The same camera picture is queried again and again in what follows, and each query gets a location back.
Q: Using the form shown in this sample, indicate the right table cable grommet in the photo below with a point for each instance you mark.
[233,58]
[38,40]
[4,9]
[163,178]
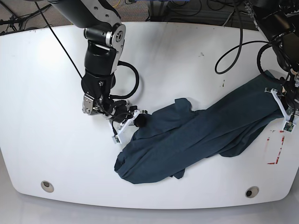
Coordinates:
[252,192]

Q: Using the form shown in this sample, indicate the left table cable grommet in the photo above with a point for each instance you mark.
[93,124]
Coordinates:
[47,186]

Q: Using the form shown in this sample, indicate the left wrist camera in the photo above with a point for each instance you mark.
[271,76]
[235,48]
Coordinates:
[289,126]

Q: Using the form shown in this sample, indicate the dark navy T-shirt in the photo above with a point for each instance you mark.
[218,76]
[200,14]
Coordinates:
[175,137]

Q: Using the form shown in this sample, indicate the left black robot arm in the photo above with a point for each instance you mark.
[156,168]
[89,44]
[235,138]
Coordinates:
[278,20]

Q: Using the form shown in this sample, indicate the table cable grommet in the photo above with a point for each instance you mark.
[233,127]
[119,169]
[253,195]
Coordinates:
[47,186]
[252,192]

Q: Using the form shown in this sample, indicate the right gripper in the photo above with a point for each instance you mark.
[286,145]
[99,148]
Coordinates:
[132,117]

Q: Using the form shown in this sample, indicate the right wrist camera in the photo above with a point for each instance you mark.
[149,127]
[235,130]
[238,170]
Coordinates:
[118,139]

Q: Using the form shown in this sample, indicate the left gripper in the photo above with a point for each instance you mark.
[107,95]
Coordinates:
[288,112]

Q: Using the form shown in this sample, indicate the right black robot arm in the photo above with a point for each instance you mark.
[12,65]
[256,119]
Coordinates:
[105,34]

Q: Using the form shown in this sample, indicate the red tape rectangle marking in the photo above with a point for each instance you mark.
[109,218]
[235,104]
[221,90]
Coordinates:
[274,146]

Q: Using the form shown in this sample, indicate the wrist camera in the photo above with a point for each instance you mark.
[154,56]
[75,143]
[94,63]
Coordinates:
[289,126]
[118,139]

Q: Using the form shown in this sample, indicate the black tripod stand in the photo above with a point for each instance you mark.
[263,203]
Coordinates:
[18,23]

